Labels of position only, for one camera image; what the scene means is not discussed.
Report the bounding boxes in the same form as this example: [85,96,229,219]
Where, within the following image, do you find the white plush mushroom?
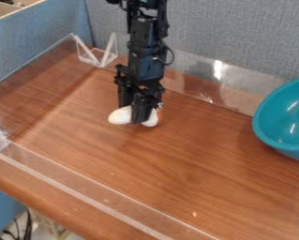
[109,105,160,128]

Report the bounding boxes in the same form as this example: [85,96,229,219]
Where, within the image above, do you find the clear acrylic corner bracket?
[73,33,120,68]

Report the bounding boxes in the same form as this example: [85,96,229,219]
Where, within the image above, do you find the blue partition with wooden top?
[0,0,93,81]

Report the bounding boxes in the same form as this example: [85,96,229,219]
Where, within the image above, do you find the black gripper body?
[114,64,166,109]

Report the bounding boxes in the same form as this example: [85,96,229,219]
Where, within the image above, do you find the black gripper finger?
[118,85,134,107]
[132,93,153,124]

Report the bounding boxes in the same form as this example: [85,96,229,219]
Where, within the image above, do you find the clear acrylic left barrier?
[0,34,80,138]

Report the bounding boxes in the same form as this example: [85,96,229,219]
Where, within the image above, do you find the blue plastic bowl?
[252,78,299,161]

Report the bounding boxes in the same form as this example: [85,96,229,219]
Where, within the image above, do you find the black cables under table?
[0,208,35,240]

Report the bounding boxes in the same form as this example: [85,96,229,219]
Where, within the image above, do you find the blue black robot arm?
[106,0,172,124]

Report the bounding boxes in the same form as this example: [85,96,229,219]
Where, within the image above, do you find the clear acrylic barrier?
[0,141,220,240]
[101,32,291,116]
[0,34,80,138]

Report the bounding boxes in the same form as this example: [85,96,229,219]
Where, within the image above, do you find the clear acrylic front barrier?
[0,141,220,240]

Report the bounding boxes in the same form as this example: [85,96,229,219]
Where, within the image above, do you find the clear acrylic back barrier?
[101,32,291,116]

